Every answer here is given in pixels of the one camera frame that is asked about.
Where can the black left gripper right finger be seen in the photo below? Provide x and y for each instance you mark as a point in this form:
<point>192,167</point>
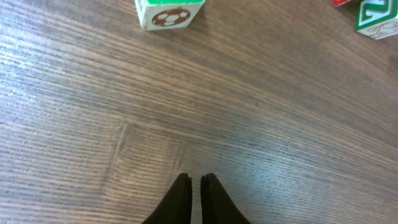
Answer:
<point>217,207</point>

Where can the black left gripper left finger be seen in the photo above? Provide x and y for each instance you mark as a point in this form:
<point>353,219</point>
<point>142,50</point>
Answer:
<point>176,205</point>

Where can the white O block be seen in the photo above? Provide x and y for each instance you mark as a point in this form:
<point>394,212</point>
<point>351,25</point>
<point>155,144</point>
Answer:
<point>338,3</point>

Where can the green J block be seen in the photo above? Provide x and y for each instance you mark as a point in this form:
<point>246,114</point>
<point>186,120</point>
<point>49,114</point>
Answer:
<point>166,14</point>

